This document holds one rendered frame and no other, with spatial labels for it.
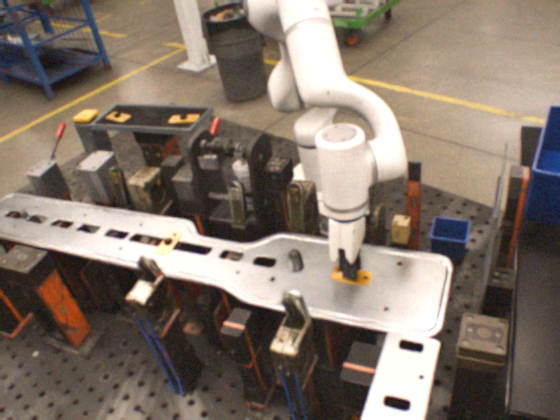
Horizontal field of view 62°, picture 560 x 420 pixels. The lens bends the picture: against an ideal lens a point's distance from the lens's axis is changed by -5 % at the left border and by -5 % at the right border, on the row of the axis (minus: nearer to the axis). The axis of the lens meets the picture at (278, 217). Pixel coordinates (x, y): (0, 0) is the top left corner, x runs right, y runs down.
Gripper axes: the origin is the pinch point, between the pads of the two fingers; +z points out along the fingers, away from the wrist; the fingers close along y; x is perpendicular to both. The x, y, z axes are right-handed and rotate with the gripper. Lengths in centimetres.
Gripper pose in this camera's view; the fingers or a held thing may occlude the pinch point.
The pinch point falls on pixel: (351, 266)
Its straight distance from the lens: 103.4
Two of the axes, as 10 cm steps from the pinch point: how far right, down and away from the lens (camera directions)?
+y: -3.7, 6.3, -6.8
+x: 9.1, 1.3, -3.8
